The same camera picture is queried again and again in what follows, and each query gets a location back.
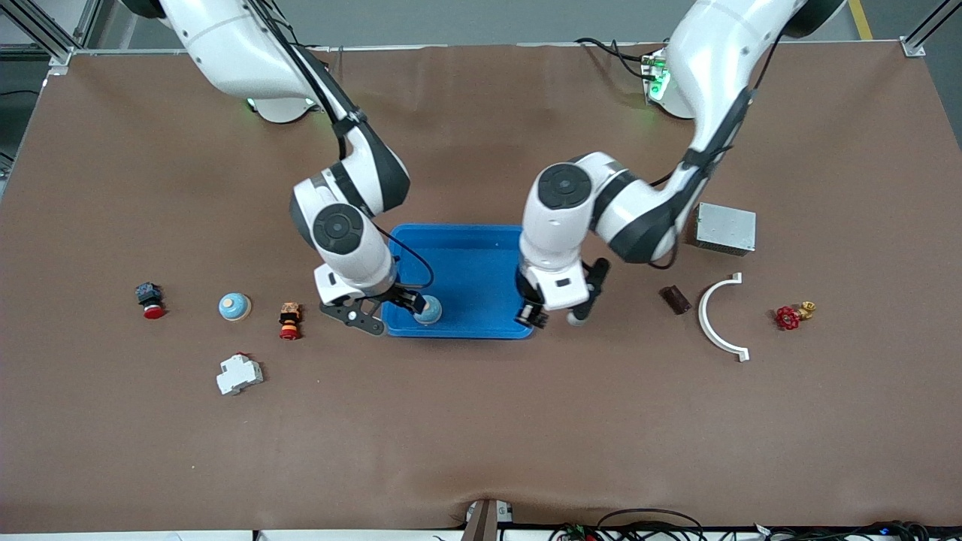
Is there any blue plastic tray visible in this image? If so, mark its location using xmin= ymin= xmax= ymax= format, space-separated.
xmin=380 ymin=223 xmax=536 ymax=340

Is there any brown table cover sheet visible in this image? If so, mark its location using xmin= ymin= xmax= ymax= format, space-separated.
xmin=0 ymin=41 xmax=962 ymax=536

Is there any white circuit breaker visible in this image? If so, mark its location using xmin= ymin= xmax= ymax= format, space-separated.
xmin=216 ymin=352 xmax=265 ymax=397

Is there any grey metal box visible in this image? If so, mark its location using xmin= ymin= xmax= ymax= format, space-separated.
xmin=693 ymin=201 xmax=758 ymax=255

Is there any red mushroom button blue base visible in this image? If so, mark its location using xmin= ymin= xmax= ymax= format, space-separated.
xmin=135 ymin=282 xmax=166 ymax=320

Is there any red handwheel brass valve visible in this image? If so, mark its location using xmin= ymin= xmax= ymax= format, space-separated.
xmin=775 ymin=301 xmax=818 ymax=332

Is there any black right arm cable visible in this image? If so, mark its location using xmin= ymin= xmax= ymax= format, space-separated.
xmin=244 ymin=0 xmax=437 ymax=294

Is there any white curved plastic bracket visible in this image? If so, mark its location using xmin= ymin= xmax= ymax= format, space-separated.
xmin=697 ymin=272 xmax=751 ymax=363

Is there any grey table clamp mount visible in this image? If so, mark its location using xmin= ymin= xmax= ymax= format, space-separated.
xmin=461 ymin=498 xmax=516 ymax=541

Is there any black looped cable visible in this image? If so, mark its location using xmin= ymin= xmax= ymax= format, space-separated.
xmin=597 ymin=509 xmax=705 ymax=541

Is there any black arm base cable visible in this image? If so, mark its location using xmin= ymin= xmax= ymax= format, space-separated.
xmin=575 ymin=36 xmax=658 ymax=82

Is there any aluminium frame profile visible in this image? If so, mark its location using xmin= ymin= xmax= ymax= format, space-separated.
xmin=0 ymin=0 xmax=102 ymax=76
xmin=900 ymin=0 xmax=962 ymax=59

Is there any black cable bundle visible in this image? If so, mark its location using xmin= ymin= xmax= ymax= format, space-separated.
xmin=752 ymin=520 xmax=962 ymax=541

